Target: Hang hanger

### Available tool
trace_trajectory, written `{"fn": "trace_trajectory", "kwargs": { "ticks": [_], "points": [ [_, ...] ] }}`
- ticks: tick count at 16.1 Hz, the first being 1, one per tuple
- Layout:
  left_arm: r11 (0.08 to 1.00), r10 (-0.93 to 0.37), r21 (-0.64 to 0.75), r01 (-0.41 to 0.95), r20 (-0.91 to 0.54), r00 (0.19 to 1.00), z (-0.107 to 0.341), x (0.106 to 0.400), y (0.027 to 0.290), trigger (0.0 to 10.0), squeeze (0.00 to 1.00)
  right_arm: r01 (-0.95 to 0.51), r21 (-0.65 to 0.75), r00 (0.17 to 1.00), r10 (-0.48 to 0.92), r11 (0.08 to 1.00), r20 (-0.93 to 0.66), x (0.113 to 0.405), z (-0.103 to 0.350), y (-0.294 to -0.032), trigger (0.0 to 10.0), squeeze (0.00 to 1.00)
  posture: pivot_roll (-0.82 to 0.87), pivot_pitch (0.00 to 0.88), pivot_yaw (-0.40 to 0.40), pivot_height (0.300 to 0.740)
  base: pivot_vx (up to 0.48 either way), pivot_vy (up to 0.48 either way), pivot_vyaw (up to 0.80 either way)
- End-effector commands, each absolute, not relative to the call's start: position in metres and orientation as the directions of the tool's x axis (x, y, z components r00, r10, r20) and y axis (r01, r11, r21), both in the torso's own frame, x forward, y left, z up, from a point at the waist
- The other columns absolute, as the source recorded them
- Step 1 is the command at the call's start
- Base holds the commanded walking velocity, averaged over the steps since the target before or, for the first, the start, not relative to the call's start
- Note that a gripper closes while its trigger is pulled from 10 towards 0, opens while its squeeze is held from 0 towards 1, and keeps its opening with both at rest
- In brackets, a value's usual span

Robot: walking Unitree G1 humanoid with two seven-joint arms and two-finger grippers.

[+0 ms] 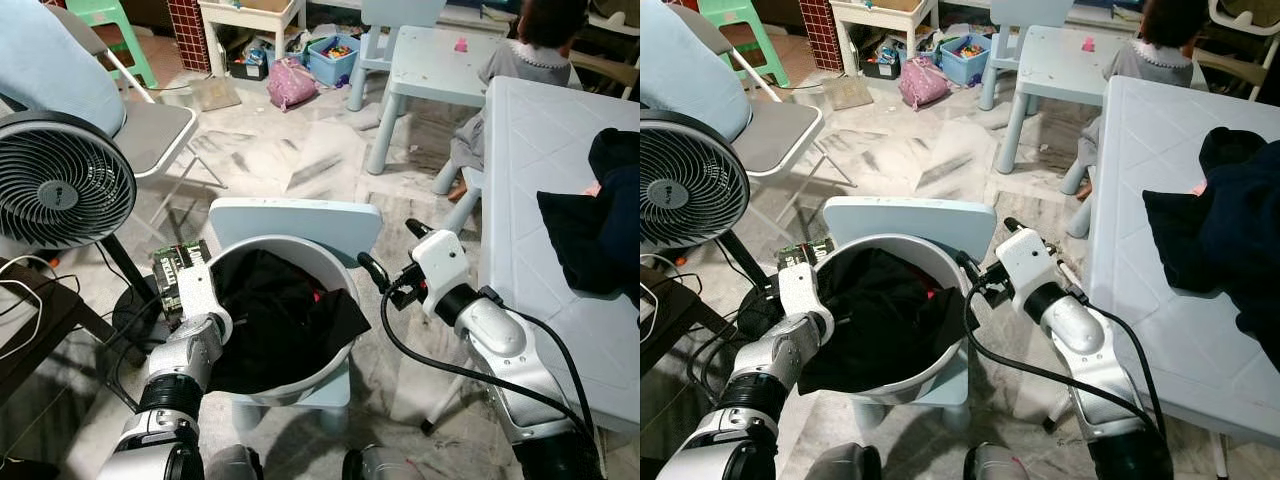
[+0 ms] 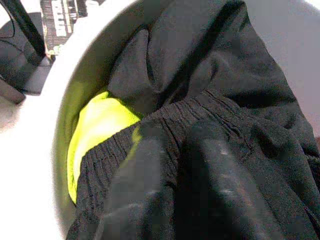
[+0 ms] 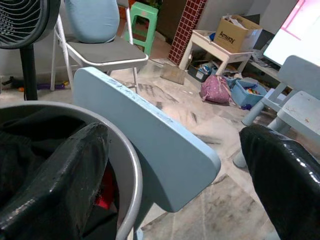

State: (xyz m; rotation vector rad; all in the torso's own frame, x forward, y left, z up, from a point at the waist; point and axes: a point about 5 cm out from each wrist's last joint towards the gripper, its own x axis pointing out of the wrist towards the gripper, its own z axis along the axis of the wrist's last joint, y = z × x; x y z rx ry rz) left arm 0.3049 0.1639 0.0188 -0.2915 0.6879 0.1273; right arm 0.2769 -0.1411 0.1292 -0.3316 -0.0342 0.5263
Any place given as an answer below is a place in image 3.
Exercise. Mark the white grey folding chair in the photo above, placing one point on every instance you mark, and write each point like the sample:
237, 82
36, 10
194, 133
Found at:
105, 52

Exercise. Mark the bright television screen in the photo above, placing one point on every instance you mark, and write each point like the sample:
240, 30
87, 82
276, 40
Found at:
295, 37

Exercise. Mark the red tiled pillar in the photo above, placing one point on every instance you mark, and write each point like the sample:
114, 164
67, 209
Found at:
187, 30

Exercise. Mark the light blue child table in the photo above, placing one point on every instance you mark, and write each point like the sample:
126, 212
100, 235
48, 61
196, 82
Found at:
302, 112

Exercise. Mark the light blue cushion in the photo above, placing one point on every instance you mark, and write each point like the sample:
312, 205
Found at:
92, 20

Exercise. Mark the green plastic stool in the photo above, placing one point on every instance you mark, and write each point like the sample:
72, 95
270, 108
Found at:
145, 11

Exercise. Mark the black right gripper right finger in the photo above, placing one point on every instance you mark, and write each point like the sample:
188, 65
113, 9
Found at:
287, 190

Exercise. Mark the light blue chair scuffed back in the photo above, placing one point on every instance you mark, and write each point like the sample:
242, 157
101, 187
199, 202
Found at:
150, 150

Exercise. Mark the grey round laundry basket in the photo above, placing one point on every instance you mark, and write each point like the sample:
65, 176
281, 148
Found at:
125, 160

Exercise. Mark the small white table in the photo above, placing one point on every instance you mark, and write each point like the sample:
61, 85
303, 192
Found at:
237, 56

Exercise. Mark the blue toy bin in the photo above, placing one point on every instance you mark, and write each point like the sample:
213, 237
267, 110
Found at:
240, 96

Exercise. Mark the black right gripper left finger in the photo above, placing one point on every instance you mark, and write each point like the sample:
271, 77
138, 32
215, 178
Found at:
50, 200

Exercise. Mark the black garment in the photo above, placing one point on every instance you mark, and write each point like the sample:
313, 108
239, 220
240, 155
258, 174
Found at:
20, 150

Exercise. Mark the flat brown cardboard piece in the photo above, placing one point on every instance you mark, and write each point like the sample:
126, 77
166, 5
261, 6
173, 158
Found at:
172, 73

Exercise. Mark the red garment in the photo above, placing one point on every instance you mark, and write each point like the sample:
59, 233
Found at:
108, 185

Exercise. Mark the brown cardboard box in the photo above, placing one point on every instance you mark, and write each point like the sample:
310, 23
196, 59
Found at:
230, 40

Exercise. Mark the pink dotted bag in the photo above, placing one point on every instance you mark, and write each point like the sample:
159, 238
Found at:
215, 90

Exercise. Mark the dark bin with clutter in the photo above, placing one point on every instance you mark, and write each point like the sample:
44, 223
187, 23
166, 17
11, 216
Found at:
197, 75

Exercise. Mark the purple toy stick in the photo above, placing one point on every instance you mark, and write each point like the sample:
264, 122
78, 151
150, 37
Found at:
50, 86

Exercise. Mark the black standing fan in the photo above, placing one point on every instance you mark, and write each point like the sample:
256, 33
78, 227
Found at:
28, 75

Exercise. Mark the light blue child chair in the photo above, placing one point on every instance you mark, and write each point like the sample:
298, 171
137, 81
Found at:
300, 70

